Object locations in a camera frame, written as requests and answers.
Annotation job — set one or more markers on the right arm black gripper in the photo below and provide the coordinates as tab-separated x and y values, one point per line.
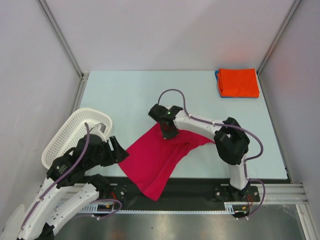
168	129

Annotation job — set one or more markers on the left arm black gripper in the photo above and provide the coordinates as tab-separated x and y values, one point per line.
119	153

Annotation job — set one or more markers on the crimson red t-shirt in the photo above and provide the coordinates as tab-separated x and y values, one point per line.
152	159

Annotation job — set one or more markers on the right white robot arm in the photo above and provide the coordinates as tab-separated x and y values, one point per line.
232	144

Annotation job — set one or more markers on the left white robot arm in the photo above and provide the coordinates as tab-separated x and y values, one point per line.
45	218

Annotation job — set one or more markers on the black base mounting strip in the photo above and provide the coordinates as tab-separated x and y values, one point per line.
174	203

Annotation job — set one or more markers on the white perforated plastic basket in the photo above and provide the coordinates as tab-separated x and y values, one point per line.
73	130

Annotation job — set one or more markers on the folded blue t-shirt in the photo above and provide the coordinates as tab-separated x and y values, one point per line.
217	80

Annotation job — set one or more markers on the folded orange t-shirt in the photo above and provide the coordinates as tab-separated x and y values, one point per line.
238	82

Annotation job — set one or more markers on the left slotted cable duct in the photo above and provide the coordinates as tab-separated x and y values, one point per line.
99	208

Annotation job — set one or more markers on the left aluminium corner post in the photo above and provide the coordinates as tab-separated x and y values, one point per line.
53	23

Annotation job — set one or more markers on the aluminium corner post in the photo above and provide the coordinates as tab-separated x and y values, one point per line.
279	34
53	23

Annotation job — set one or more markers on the right aluminium corner post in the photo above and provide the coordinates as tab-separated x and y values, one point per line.
279	34

